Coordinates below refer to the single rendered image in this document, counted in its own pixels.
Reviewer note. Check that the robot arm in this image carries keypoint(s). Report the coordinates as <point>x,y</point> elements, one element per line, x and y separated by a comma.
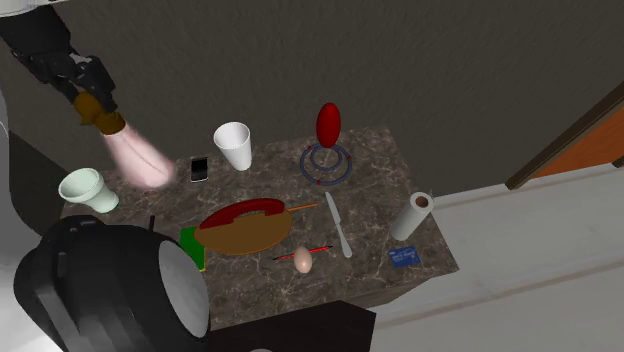
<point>97,292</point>

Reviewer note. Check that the pink bottle with brown cap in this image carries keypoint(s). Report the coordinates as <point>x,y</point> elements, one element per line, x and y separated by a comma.
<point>139,158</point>

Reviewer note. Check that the white paper towel roll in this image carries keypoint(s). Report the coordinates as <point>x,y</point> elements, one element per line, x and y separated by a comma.
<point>409,219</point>

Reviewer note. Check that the white cup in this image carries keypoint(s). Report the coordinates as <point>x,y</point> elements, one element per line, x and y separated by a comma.
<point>235,145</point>

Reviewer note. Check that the black phone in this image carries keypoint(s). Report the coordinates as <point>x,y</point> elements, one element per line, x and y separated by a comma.
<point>199,168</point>

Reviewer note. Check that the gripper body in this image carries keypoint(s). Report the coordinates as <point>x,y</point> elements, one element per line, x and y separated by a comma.
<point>34,34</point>

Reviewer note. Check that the red egg on blue rings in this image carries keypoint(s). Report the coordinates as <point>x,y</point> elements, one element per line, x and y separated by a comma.
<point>328,124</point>

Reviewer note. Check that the orange pencil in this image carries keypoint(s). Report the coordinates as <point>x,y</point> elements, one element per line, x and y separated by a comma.
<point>302,207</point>

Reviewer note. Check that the silver knife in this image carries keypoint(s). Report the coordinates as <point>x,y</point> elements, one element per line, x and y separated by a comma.
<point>337,222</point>

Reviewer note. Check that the pale green cup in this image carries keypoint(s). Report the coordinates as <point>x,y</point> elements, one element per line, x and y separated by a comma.
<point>88,191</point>

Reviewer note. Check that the marble top table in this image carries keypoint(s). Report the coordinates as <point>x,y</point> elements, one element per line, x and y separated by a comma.
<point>370,214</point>

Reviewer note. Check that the brown oval cutting board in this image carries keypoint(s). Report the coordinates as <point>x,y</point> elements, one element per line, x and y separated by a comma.
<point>248,236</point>

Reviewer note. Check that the orange door with dark frame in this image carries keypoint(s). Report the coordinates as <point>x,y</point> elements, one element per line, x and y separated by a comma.
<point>580,146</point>

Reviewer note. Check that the green book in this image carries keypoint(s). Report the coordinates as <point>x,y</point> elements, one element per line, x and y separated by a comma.
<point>191,246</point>

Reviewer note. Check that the beige egg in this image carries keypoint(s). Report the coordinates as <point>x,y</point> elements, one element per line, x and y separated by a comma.
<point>302,260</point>

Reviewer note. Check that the blue card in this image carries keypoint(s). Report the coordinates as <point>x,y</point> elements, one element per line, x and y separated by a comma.
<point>404,256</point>

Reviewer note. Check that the red pencil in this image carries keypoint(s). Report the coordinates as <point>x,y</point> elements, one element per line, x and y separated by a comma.
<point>322,249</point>

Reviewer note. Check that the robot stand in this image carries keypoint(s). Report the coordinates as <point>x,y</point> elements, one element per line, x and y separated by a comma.
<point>292,329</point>

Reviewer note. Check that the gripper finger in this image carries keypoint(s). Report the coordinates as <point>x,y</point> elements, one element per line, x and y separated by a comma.
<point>100,80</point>
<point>56,77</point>

